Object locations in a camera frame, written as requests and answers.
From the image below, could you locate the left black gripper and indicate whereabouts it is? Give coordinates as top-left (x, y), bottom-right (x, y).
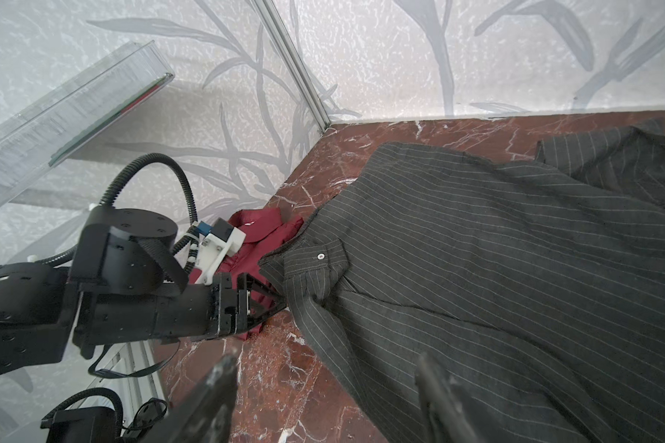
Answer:
top-left (208, 273), bottom-right (286, 340)

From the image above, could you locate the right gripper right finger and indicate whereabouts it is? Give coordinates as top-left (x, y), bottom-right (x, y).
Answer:
top-left (415, 353), bottom-right (488, 442)

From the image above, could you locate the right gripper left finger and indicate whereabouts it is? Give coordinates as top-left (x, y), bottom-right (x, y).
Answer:
top-left (141, 354), bottom-right (238, 443)

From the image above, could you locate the dark grey striped shirt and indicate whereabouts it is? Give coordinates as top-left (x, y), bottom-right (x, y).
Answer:
top-left (260, 121), bottom-right (665, 442)

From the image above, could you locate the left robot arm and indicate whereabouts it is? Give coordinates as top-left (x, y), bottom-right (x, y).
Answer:
top-left (0, 206), bottom-right (286, 378)

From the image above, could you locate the maroon folded shirt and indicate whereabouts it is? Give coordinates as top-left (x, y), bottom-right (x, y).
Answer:
top-left (186, 208), bottom-right (303, 341)

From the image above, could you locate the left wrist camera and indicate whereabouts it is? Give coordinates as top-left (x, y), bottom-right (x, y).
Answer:
top-left (190, 219), bottom-right (246, 285)

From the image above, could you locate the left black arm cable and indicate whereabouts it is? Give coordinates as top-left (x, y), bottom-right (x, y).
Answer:
top-left (32, 152), bottom-right (201, 272)

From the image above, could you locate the clear plastic wall bin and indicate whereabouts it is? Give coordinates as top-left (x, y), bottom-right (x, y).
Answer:
top-left (0, 42), bottom-right (175, 207)

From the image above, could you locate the aluminium cage frame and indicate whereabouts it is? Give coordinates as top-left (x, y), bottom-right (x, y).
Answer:
top-left (252, 0), bottom-right (331, 133)

